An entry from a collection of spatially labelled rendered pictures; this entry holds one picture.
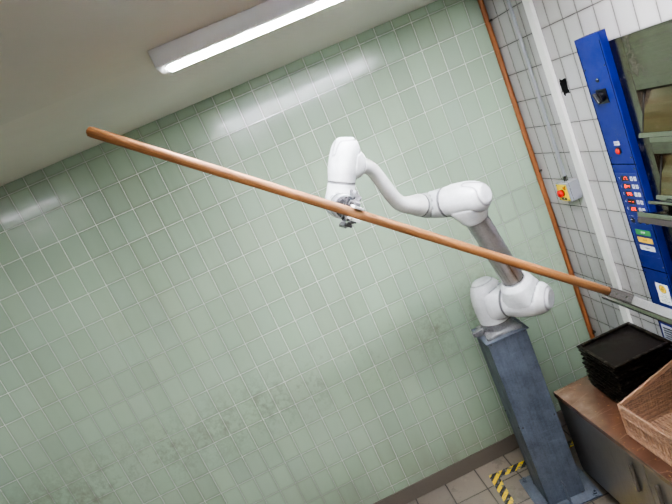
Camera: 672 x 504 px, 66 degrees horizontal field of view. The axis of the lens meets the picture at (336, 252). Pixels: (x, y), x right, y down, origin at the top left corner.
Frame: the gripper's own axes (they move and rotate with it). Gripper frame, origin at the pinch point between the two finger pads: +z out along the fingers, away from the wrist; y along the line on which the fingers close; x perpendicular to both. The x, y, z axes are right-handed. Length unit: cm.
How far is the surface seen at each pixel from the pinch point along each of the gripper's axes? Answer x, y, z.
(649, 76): -94, -78, -23
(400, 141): -37, -38, -121
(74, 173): 116, 28, -120
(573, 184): -120, -41, -86
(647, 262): -145, -15, -49
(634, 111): -102, -69, -36
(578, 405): -143, 59, -54
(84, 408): 84, 148, -118
